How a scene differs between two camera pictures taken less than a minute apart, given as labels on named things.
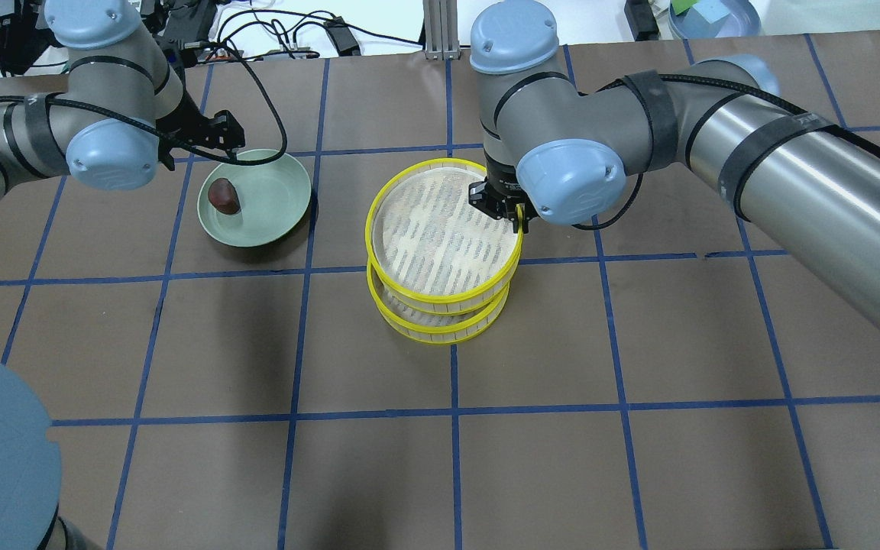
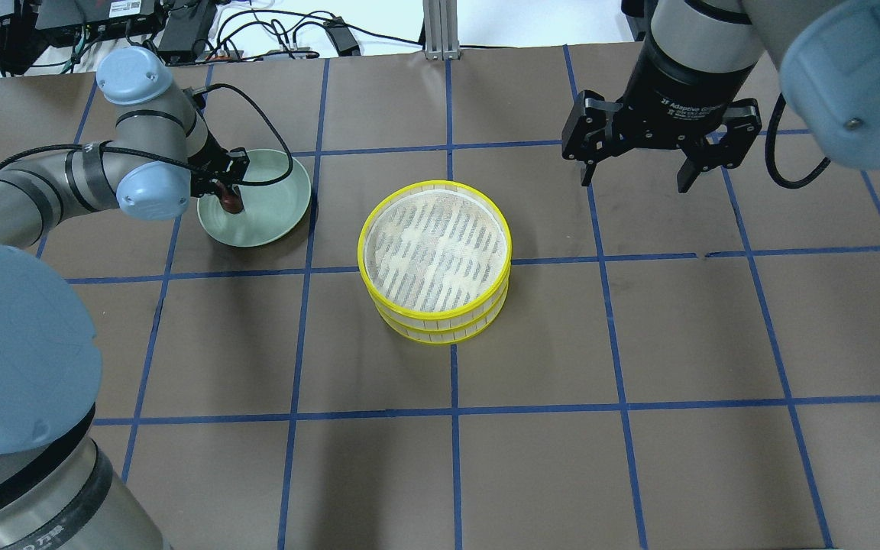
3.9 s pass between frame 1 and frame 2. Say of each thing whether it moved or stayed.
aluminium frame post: stayed
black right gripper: moved
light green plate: stayed
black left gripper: moved
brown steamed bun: stayed
